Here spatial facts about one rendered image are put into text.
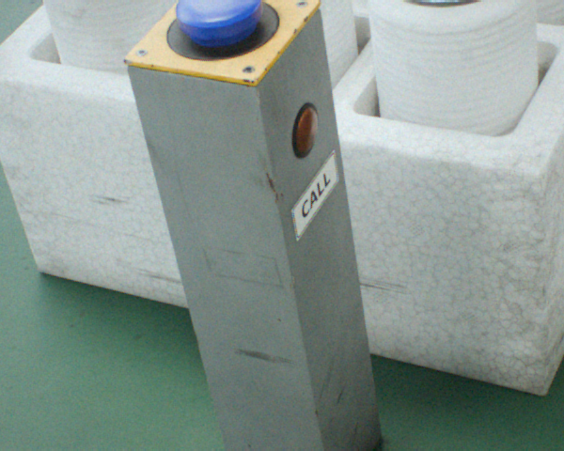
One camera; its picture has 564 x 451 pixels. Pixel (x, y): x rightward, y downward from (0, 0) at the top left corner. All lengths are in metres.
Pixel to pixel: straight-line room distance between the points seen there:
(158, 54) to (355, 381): 0.25
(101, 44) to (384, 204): 0.21
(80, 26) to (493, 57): 0.27
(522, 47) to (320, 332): 0.20
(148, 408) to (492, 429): 0.22
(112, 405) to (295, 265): 0.27
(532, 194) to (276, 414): 0.19
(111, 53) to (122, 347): 0.21
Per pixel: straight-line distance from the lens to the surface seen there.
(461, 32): 0.75
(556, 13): 0.89
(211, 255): 0.69
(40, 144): 0.92
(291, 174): 0.65
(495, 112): 0.79
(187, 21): 0.62
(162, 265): 0.94
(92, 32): 0.88
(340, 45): 0.84
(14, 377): 0.95
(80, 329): 0.97
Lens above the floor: 0.65
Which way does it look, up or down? 40 degrees down
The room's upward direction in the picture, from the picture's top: 10 degrees counter-clockwise
